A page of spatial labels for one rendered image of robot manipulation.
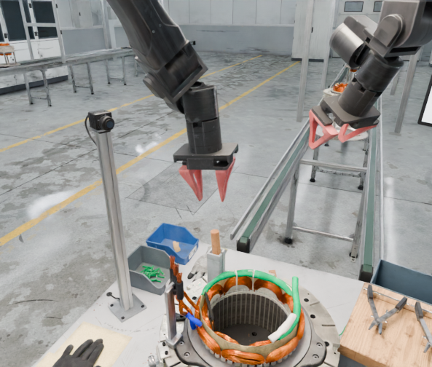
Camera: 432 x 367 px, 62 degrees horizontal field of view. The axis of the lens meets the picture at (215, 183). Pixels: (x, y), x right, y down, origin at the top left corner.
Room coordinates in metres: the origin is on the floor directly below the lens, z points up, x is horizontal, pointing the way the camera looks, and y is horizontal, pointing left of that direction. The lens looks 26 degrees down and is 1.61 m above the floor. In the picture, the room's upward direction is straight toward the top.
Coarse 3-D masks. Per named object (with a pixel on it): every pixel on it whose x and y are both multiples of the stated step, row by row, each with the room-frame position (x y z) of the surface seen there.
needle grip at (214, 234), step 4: (212, 232) 0.58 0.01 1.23; (216, 232) 0.58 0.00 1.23; (212, 236) 0.58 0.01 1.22; (216, 236) 0.58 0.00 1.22; (212, 240) 0.58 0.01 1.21; (216, 240) 0.58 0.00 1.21; (212, 244) 0.58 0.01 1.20; (216, 244) 0.58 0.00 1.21; (212, 248) 0.58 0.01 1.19; (216, 248) 0.57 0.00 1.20; (220, 248) 0.58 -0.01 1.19; (212, 252) 0.58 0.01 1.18; (216, 252) 0.57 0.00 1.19; (220, 252) 0.58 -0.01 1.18
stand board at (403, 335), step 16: (368, 304) 0.56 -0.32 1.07; (384, 304) 0.56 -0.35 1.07; (352, 320) 0.52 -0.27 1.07; (368, 320) 0.52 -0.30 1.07; (400, 320) 0.52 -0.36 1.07; (416, 320) 0.52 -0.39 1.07; (352, 336) 0.48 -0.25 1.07; (368, 336) 0.48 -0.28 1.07; (384, 336) 0.48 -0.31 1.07; (400, 336) 0.48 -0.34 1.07; (416, 336) 0.48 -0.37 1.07; (352, 352) 0.45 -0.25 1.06; (368, 352) 0.45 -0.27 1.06; (384, 352) 0.45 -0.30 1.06; (400, 352) 0.45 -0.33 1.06; (416, 352) 0.45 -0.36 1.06
